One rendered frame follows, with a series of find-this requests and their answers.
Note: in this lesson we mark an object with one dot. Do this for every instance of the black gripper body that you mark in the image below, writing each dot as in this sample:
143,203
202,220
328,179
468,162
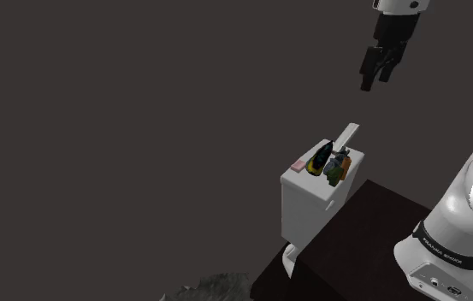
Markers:
396,29

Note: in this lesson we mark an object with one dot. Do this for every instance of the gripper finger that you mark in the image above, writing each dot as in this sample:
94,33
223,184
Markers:
392,62
370,69

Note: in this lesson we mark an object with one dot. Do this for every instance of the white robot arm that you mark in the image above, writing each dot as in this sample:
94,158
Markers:
448,225

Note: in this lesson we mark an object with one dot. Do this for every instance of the white flat remote control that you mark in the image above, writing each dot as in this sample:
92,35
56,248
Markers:
348,135

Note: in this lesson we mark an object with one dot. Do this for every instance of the grey green orange toy figure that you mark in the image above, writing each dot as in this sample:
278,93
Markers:
338,169

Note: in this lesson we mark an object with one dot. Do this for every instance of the black and yellow shoe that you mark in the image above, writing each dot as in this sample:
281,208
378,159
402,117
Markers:
318,160

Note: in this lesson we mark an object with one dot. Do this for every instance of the pink soap bar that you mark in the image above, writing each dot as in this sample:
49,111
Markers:
298,166

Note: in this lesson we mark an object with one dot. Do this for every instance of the white toilet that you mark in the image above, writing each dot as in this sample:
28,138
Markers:
302,208

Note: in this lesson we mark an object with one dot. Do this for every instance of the dark robot stand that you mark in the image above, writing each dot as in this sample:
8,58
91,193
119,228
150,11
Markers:
357,250

